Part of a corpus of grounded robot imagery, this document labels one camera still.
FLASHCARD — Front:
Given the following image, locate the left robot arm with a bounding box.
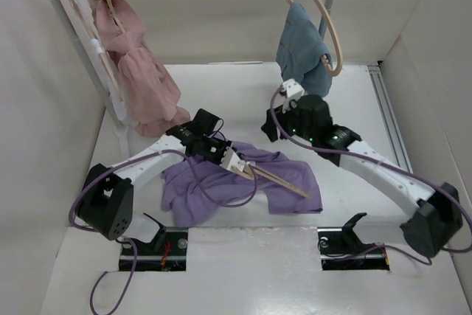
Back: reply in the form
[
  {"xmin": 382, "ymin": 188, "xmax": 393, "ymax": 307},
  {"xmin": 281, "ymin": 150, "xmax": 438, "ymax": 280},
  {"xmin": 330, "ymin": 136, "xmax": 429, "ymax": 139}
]
[{"xmin": 69, "ymin": 109, "xmax": 245, "ymax": 254}]

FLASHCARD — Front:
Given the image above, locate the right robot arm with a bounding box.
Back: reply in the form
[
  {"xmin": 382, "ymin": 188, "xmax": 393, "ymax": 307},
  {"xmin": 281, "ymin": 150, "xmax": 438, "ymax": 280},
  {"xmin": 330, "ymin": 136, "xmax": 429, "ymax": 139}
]
[{"xmin": 261, "ymin": 94, "xmax": 471, "ymax": 259}]

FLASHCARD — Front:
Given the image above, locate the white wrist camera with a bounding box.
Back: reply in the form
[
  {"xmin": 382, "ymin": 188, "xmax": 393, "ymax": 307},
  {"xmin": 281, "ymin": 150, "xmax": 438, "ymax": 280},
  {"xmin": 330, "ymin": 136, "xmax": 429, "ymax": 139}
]
[
  {"xmin": 280, "ymin": 79, "xmax": 305, "ymax": 100},
  {"xmin": 220, "ymin": 148, "xmax": 250, "ymax": 179}
]

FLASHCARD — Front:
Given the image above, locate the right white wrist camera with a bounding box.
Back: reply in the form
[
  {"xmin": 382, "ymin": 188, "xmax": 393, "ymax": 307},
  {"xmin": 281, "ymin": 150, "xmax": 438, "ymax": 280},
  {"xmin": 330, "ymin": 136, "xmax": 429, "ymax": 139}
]
[{"xmin": 280, "ymin": 79, "xmax": 305, "ymax": 100}]

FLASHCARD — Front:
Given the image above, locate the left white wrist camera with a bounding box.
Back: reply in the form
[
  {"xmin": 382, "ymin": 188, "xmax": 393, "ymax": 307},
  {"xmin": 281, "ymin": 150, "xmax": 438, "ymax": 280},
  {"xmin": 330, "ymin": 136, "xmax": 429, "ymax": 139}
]
[{"xmin": 220, "ymin": 148, "xmax": 250, "ymax": 179}]

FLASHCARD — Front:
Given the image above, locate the aluminium rail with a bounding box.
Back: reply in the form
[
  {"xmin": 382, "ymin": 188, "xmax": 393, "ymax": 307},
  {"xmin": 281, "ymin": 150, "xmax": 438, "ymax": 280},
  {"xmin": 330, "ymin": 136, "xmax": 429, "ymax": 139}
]
[{"xmin": 367, "ymin": 65, "xmax": 412, "ymax": 172}]

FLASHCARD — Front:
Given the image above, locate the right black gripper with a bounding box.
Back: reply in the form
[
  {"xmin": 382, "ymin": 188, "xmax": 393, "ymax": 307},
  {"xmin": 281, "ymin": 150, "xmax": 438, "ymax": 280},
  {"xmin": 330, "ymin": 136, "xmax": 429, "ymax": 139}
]
[{"xmin": 260, "ymin": 97, "xmax": 316, "ymax": 143}]

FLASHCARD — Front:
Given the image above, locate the blue garment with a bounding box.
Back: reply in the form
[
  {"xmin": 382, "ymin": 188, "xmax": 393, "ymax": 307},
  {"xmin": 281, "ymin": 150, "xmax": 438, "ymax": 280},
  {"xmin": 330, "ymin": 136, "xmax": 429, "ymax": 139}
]
[{"xmin": 276, "ymin": 2, "xmax": 332, "ymax": 97}]

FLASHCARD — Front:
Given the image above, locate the purple t shirt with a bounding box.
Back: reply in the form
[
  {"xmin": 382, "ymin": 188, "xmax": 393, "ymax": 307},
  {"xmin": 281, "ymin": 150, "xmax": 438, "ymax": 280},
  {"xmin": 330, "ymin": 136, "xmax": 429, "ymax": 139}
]
[{"xmin": 161, "ymin": 142, "xmax": 323, "ymax": 227}]

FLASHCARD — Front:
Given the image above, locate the pink dress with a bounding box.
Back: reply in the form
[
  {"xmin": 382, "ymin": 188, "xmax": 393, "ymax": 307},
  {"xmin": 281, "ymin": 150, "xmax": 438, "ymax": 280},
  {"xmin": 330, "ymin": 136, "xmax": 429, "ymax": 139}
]
[{"xmin": 92, "ymin": 0, "xmax": 190, "ymax": 138}]

